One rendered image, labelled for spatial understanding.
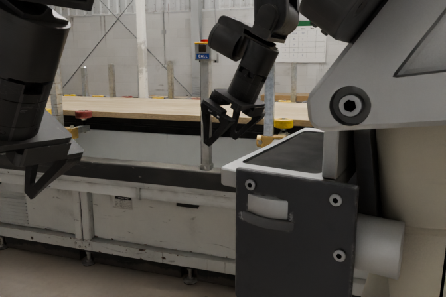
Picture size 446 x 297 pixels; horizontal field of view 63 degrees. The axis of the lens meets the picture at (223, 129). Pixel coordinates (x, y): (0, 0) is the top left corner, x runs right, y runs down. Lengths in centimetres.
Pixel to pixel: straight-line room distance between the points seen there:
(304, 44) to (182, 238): 702
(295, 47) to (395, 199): 827
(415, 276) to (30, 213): 231
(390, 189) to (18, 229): 238
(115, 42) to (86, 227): 826
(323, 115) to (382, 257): 17
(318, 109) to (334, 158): 15
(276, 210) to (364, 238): 7
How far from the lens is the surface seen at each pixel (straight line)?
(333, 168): 30
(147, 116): 181
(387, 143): 33
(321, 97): 16
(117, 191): 179
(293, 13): 65
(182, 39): 930
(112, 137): 196
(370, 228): 31
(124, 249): 215
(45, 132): 37
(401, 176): 33
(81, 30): 1079
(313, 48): 854
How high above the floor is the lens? 113
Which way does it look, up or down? 10 degrees down
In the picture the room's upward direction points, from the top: straight up
